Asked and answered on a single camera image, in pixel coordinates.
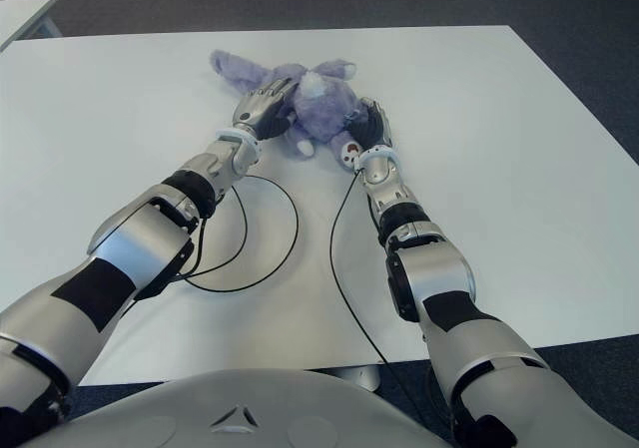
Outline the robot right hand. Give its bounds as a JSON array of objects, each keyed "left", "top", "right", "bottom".
[{"left": 344, "top": 96, "right": 394, "bottom": 154}]

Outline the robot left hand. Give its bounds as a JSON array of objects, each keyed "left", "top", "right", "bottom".
[{"left": 232, "top": 76, "right": 301, "bottom": 141}]

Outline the purple plush bunny doll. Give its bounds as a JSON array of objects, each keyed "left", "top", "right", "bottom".
[{"left": 208, "top": 48, "right": 368, "bottom": 170}]

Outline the white plate black rim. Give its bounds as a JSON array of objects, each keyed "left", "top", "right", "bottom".
[{"left": 184, "top": 173, "right": 301, "bottom": 293}]

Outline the white side table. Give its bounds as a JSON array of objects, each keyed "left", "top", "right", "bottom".
[{"left": 0, "top": 0, "right": 62, "bottom": 53}]

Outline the grey robot torso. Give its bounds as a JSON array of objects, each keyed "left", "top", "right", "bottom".
[{"left": 29, "top": 367, "right": 445, "bottom": 448}]

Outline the black right forearm cable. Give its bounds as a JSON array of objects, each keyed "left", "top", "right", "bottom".
[{"left": 366, "top": 193, "right": 385, "bottom": 239}]

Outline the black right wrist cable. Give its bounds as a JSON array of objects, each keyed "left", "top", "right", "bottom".
[{"left": 328, "top": 168, "right": 430, "bottom": 427}]

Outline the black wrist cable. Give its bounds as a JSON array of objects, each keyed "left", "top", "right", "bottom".
[
  {"left": 328, "top": 168, "right": 430, "bottom": 427},
  {"left": 177, "top": 177, "right": 250, "bottom": 282}
]

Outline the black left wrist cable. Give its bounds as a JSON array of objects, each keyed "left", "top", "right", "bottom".
[{"left": 177, "top": 177, "right": 250, "bottom": 282}]

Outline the black left elbow cable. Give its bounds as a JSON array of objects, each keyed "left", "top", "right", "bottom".
[{"left": 174, "top": 218, "right": 207, "bottom": 282}]

